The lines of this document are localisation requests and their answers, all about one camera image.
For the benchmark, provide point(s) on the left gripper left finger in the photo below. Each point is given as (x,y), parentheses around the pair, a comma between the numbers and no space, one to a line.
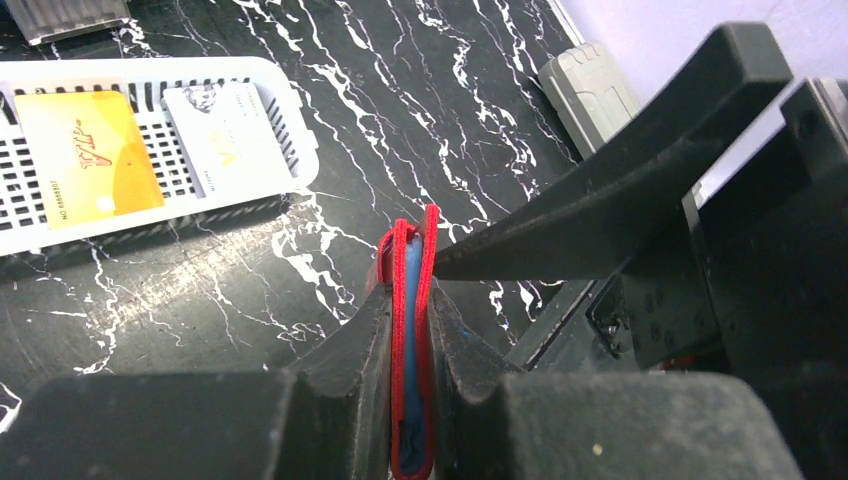
(325,416)

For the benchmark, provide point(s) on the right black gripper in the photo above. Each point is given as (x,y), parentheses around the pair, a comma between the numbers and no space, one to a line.
(751,284)

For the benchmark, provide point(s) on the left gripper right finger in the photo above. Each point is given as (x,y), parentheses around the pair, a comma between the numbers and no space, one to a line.
(494,420)

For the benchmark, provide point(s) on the red leather card holder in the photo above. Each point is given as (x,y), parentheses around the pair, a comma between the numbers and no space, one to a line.
(405,262)

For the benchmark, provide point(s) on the white VIP card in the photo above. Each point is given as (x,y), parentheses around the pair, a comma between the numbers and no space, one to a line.
(226,135)

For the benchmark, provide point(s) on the white plastic basket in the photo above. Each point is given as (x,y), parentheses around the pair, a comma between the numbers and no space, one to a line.
(142,82)

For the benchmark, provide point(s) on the black plastic toolbox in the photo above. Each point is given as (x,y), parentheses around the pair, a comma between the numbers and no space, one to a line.
(47,21)

